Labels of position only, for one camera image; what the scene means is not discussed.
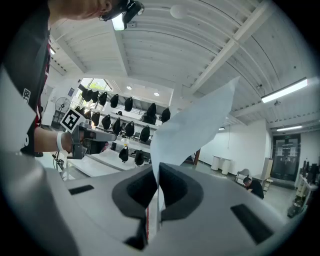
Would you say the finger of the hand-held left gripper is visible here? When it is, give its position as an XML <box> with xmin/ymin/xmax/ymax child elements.
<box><xmin>83</xmin><ymin>130</ymin><xmax>118</xmax><ymax>155</ymax></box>

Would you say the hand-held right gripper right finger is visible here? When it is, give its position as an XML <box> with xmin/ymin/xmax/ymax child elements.
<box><xmin>154</xmin><ymin>161</ymin><xmax>288</xmax><ymax>256</ymax></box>

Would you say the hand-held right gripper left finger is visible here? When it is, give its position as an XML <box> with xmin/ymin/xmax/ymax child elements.
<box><xmin>63</xmin><ymin>163</ymin><xmax>160</xmax><ymax>256</ymax></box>

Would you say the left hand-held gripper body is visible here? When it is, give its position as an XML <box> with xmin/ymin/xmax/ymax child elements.
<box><xmin>59</xmin><ymin>107</ymin><xmax>89</xmax><ymax>161</ymax></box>

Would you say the person's left forearm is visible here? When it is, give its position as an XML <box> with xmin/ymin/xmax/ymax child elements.
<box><xmin>33</xmin><ymin>129</ymin><xmax>73</xmax><ymax>154</ymax></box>

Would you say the black standing fan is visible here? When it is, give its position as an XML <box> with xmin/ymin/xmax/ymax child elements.
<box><xmin>52</xmin><ymin>96</ymin><xmax>72</xmax><ymax>125</ymax></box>

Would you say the white wristband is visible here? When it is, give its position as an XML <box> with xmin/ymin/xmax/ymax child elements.
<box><xmin>56</xmin><ymin>131</ymin><xmax>65</xmax><ymax>152</ymax></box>

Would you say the white display rack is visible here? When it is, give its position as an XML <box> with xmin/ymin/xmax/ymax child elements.
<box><xmin>41</xmin><ymin>76</ymin><xmax>176</xmax><ymax>181</ymax></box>

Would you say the white cylindrical bin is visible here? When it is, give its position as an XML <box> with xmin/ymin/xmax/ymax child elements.
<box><xmin>211</xmin><ymin>154</ymin><xmax>223</xmax><ymax>173</ymax></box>
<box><xmin>221</xmin><ymin>156</ymin><xmax>232</xmax><ymax>175</ymax></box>

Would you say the row of black caps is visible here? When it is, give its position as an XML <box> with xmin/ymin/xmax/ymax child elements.
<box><xmin>81</xmin><ymin>87</ymin><xmax>134</xmax><ymax>113</ymax></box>

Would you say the grey chair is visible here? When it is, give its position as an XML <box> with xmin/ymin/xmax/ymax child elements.
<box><xmin>234</xmin><ymin>168</ymin><xmax>251</xmax><ymax>183</ymax></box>

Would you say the window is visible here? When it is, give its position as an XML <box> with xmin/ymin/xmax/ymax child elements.
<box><xmin>77</xmin><ymin>77</ymin><xmax>113</xmax><ymax>92</ymax></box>

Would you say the wooden staircase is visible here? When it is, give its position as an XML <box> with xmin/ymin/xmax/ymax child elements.
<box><xmin>183</xmin><ymin>148</ymin><xmax>201</xmax><ymax>166</ymax></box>

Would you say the beige panel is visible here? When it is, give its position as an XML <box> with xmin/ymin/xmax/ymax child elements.
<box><xmin>264</xmin><ymin>157</ymin><xmax>274</xmax><ymax>176</ymax></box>

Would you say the person's black red shirt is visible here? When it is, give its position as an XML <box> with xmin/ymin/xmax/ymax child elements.
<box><xmin>0</xmin><ymin>0</ymin><xmax>60</xmax><ymax>157</ymax></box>

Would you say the black double door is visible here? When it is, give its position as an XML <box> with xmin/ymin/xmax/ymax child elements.
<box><xmin>271</xmin><ymin>133</ymin><xmax>302</xmax><ymax>182</ymax></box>

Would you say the desk with black monitors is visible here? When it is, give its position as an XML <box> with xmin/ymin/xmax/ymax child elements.
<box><xmin>287</xmin><ymin>156</ymin><xmax>320</xmax><ymax>218</ymax></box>

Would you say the person's head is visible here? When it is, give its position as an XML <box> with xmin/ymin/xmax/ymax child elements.
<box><xmin>47</xmin><ymin>0</ymin><xmax>113</xmax><ymax>26</ymax></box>

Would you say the white ceiling dome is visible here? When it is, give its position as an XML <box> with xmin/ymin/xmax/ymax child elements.
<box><xmin>169</xmin><ymin>4</ymin><xmax>188</xmax><ymax>20</ymax></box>

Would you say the black head-worn camera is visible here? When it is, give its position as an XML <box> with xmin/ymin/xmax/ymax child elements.
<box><xmin>98</xmin><ymin>0</ymin><xmax>145</xmax><ymax>32</ymax></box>

